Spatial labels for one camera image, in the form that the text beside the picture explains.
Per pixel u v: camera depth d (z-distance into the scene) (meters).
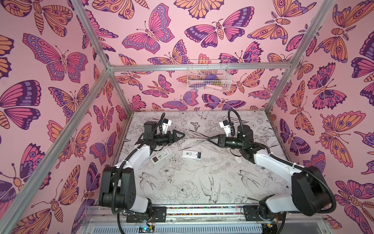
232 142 0.70
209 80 0.94
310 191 0.42
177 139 0.75
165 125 0.80
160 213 0.76
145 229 0.72
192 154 0.95
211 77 0.95
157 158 0.93
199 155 0.94
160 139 0.73
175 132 0.76
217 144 0.74
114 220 0.73
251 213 0.73
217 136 0.75
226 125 0.75
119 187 0.43
